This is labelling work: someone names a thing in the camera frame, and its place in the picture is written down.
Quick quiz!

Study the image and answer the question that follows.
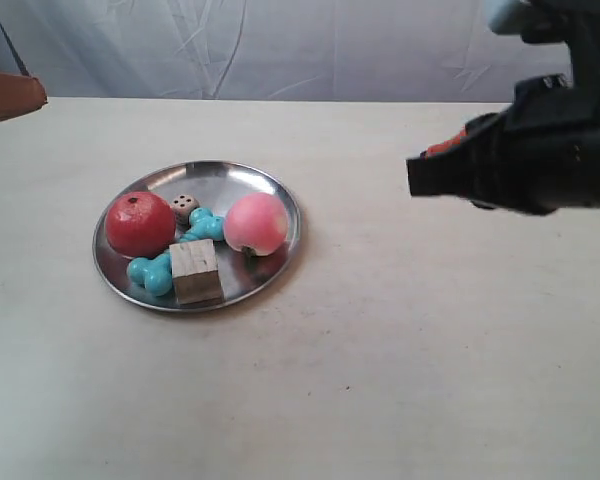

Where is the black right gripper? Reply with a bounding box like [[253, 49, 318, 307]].
[[406, 75, 600, 215]]

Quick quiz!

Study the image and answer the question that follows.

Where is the red toy apple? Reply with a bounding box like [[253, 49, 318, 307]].
[[104, 191, 176, 258]]

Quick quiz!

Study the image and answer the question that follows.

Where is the pink toy peach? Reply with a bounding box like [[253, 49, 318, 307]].
[[223, 193, 289, 256]]

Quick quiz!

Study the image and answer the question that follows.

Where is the small wooden die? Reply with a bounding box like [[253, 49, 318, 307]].
[[170, 194, 200, 227]]

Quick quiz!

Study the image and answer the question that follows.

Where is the turquoise toy bone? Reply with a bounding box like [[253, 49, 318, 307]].
[[126, 207, 225, 297]]

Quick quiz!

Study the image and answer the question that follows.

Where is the wooden cube block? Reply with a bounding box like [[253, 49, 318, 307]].
[[169, 239, 224, 305]]

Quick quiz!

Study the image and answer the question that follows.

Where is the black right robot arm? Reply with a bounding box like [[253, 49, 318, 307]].
[[406, 1, 600, 216]]

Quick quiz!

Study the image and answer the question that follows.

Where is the white backdrop curtain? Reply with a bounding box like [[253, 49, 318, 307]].
[[0, 1, 569, 102]]

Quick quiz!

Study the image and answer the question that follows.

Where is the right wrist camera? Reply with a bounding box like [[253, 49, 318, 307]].
[[483, 0, 532, 36]]

